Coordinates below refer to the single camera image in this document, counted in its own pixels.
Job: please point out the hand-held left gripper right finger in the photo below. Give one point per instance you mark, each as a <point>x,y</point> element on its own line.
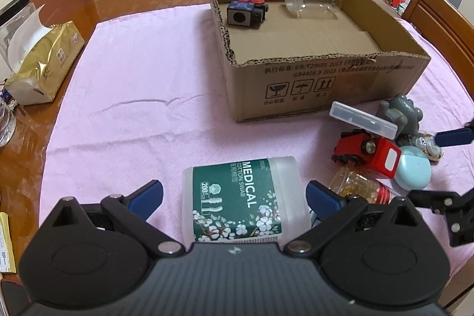
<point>322,195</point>

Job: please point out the green label cotton swab container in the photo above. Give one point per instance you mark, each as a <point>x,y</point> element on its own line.
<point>237,197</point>

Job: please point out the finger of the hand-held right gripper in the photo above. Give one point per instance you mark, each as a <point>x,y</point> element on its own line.
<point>453,136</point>
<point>444,201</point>

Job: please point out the black toy cube red wheels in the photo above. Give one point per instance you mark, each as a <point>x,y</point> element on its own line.
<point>240,17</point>

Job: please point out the grey animal toy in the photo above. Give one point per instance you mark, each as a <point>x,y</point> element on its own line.
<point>401,112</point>

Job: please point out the gold tissue pack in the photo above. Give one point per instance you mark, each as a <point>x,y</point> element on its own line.
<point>40,57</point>

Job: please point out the light blue round case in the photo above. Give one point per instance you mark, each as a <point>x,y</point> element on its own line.
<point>414,168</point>

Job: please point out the clear drinking glass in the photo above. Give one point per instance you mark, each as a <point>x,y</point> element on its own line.
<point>6,123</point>

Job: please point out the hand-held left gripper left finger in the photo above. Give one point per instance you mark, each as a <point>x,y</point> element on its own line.
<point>148,195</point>

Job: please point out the pink table cloth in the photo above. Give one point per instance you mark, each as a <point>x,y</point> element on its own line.
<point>129,97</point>

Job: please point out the black lid clear container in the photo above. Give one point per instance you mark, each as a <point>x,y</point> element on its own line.
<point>11,23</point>

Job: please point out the red toy truck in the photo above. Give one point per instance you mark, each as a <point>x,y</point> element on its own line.
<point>377,153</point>

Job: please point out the cardboard box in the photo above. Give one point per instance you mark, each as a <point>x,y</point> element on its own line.
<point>296,79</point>

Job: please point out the clear plastic jar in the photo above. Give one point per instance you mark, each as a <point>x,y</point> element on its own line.
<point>318,1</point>

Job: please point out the wooden chair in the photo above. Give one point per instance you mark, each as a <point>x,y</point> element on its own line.
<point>444,20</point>

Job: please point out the yellow paper packet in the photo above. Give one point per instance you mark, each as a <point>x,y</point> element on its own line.
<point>7,245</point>

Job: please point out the small jar gold contents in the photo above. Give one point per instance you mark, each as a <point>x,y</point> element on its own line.
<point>355,184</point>

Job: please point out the clear plastic refill case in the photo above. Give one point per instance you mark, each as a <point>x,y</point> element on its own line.
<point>355,114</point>

